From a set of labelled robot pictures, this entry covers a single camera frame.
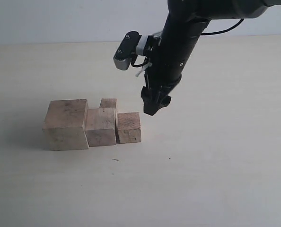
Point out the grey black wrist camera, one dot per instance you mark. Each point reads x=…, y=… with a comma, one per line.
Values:
x=132, y=46

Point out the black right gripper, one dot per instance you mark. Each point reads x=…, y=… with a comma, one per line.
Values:
x=167, y=60

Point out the smallest wooden cube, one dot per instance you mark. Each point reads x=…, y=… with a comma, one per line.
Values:
x=108, y=103

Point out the second largest wooden cube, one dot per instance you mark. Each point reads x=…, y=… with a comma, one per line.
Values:
x=100, y=127

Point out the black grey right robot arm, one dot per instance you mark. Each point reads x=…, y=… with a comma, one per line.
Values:
x=186, y=21

